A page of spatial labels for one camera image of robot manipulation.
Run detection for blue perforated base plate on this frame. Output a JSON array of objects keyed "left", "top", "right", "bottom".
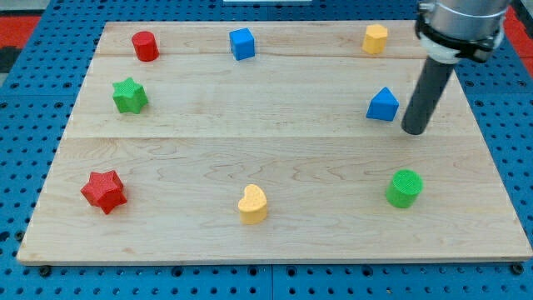
[{"left": 1, "top": 1, "right": 532, "bottom": 299}]

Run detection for yellow hexagon block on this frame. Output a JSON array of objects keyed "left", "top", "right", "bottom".
[{"left": 361, "top": 24, "right": 388, "bottom": 54}]

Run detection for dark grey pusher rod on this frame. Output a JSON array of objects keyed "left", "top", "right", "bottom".
[{"left": 401, "top": 57, "right": 455, "bottom": 135}]

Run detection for red star block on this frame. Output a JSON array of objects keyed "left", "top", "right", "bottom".
[{"left": 80, "top": 170, "right": 127, "bottom": 214}]

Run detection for green star block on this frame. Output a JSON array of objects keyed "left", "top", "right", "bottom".
[{"left": 112, "top": 77, "right": 148, "bottom": 114}]

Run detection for yellow heart block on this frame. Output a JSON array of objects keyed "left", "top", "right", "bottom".
[{"left": 237, "top": 184, "right": 267, "bottom": 225}]

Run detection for red cylinder block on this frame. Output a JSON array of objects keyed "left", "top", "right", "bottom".
[{"left": 132, "top": 31, "right": 159, "bottom": 62}]

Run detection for wooden board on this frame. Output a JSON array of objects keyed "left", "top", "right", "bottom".
[{"left": 17, "top": 21, "right": 532, "bottom": 266}]

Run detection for blue triangle block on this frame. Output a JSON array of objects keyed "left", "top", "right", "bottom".
[{"left": 366, "top": 87, "right": 400, "bottom": 122}]

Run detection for green cylinder block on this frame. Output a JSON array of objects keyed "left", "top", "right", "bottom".
[{"left": 386, "top": 169, "right": 424, "bottom": 208}]

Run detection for blue cube block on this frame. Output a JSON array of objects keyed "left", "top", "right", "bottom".
[{"left": 229, "top": 27, "right": 256, "bottom": 61}]

